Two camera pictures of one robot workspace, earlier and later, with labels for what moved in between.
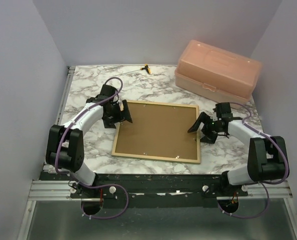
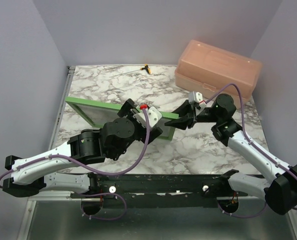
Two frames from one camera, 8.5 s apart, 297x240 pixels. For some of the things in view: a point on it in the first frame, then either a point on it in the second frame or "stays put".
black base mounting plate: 152,191 stays put
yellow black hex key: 145,68 stays put
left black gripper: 111,123 → 128,112
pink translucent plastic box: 217,71 stays put
